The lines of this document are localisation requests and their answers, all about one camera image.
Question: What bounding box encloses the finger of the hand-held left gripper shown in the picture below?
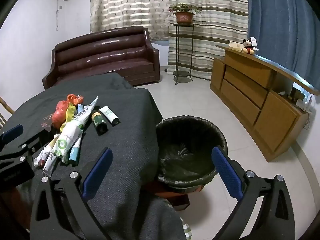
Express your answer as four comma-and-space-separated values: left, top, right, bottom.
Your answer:
0, 124, 24, 145
0, 135, 41, 164

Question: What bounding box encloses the wall cable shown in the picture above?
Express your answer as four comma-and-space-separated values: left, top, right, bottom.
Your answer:
55, 0, 63, 32

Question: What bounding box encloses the red plastic bag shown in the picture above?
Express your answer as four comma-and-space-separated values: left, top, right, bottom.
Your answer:
52, 100, 69, 130

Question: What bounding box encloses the mouse plush toy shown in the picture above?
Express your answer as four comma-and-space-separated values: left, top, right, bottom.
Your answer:
240, 37, 259, 55

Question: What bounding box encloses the yellow wrapper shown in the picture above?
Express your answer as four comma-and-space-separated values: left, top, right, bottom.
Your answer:
61, 104, 77, 130

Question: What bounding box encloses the white green plastic packet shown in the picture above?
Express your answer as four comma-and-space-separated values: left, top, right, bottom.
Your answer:
42, 120, 85, 178

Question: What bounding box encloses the white router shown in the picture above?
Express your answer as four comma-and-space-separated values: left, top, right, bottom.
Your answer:
296, 94, 315, 113

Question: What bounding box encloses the printed white wrapper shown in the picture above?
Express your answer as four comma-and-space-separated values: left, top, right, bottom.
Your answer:
34, 145, 54, 169

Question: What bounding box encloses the striped curtain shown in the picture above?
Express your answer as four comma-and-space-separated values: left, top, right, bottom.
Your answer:
168, 0, 249, 80

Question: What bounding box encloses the brown box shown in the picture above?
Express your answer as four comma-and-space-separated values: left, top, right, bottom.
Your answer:
290, 86, 304, 102

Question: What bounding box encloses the orange wrapper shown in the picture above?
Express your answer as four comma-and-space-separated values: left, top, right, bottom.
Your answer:
66, 94, 84, 105

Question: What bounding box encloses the white blue snack packet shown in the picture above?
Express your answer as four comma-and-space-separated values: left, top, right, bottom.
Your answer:
71, 96, 99, 128

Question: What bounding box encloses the potted plant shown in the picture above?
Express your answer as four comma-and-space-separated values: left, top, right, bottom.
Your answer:
169, 3, 202, 23

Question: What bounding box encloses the beige patterned curtain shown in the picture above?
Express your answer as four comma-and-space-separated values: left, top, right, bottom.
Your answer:
89, 0, 170, 42

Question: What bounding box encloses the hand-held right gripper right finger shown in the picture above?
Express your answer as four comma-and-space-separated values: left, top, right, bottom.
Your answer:
211, 146, 295, 240

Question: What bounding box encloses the black-bagged waste bin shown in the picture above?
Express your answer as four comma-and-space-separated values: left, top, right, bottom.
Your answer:
155, 116, 228, 188

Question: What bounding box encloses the blue curtain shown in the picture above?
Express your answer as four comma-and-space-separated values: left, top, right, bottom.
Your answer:
246, 0, 320, 90

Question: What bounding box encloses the brown leather sofa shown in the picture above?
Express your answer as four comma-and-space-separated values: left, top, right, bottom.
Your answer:
42, 25, 160, 90

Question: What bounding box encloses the green yellow small bottle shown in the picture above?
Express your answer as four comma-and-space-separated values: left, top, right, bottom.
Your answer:
90, 111, 108, 134

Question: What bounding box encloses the green checkered cloth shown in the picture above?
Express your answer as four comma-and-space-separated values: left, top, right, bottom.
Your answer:
180, 217, 193, 240

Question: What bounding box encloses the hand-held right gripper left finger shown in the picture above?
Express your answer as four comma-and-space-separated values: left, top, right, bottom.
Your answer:
30, 147, 114, 240

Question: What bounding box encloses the wooden chair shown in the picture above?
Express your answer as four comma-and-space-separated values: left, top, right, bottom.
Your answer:
0, 96, 15, 128

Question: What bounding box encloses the wooden cabinet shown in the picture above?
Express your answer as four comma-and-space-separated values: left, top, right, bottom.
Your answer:
209, 44, 320, 162

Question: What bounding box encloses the black metal plant stand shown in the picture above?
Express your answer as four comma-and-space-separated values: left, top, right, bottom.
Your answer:
170, 22, 195, 85

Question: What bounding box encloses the red stool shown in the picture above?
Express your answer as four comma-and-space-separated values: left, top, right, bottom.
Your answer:
147, 182, 203, 212

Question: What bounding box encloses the light blue tube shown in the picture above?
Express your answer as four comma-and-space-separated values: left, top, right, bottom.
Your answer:
69, 137, 82, 165

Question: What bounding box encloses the white tube with green print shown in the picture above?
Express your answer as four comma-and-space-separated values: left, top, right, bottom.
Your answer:
99, 106, 120, 127

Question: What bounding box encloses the dark grey tablecloth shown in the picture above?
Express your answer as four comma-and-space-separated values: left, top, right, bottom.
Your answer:
0, 72, 187, 240

